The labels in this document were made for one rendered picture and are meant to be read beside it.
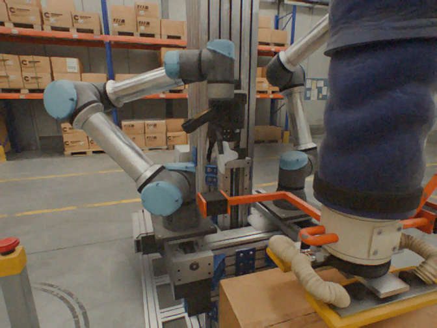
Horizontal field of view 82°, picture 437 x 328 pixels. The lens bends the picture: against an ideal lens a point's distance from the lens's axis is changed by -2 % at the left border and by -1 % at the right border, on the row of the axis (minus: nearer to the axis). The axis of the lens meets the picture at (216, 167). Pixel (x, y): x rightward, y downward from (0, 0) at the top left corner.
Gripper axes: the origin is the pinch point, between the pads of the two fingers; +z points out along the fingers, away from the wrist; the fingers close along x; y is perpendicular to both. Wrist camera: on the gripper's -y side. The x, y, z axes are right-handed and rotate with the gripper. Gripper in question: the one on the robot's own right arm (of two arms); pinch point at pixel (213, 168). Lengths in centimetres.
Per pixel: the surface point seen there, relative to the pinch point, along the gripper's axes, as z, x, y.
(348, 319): 22.2, -39.7, 16.7
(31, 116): 29, 795, -317
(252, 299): 35.2, -16.6, 6.8
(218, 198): 8.7, -2.4, 1.0
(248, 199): 10.9, -1.0, 11.3
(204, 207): 10.3, -4.2, -4.0
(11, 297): 45, 18, -67
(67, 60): -109, 673, -178
